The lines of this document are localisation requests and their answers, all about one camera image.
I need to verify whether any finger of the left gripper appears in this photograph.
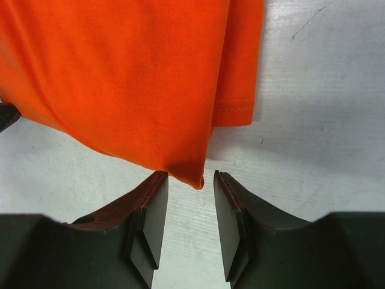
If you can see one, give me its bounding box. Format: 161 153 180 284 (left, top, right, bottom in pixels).
0 103 21 132

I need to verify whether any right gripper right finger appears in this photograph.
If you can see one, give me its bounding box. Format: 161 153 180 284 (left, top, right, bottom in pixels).
214 171 384 288

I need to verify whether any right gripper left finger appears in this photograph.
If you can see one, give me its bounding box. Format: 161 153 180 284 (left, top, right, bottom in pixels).
1 171 168 288

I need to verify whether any orange t shirt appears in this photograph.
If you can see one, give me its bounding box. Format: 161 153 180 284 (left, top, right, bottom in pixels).
1 1 265 189

